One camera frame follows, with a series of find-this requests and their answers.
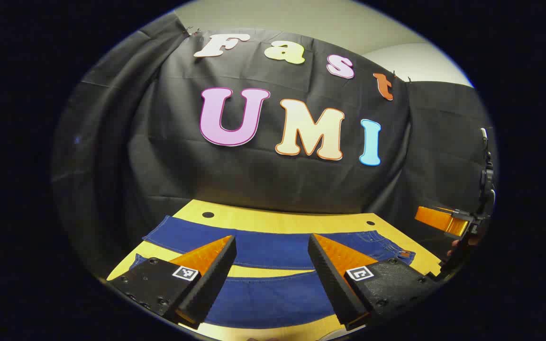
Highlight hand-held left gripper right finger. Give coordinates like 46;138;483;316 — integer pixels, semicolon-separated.
308;233;444;331

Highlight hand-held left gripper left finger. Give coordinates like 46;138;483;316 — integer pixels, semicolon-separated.
107;235;237;330

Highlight blue denim jeans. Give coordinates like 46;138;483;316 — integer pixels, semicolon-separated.
131;215;416;330

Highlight black backdrop cloth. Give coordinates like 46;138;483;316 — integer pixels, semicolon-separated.
50;12;497;280

